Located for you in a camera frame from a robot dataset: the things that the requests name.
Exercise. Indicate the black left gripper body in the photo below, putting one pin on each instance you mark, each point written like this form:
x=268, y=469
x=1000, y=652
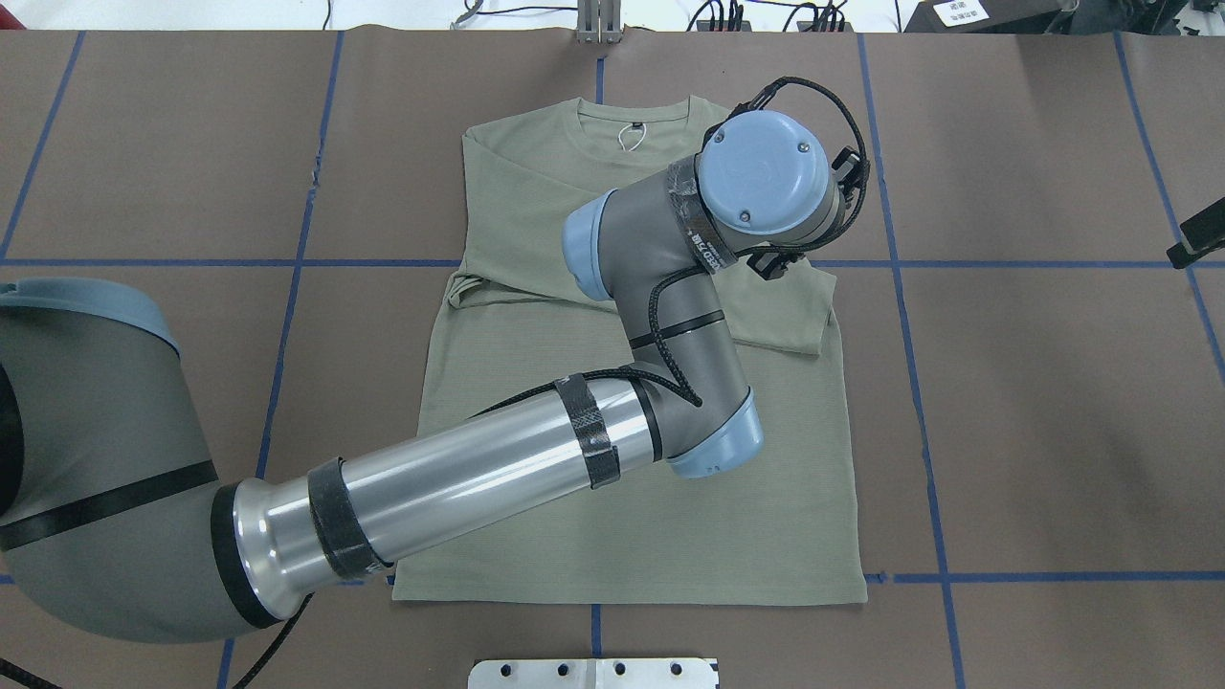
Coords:
x=763, y=262

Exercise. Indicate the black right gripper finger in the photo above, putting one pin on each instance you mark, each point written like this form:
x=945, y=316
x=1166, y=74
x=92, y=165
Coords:
x=1201, y=235

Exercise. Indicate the olive green long-sleeve shirt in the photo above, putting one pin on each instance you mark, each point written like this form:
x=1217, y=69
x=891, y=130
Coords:
x=782, y=530

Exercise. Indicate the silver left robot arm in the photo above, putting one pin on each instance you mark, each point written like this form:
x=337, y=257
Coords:
x=116, y=522

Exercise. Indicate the aluminium frame post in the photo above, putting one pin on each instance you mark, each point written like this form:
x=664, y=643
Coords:
x=599, y=22

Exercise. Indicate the white metal pedestal base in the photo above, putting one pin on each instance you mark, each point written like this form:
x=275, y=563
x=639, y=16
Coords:
x=624, y=672

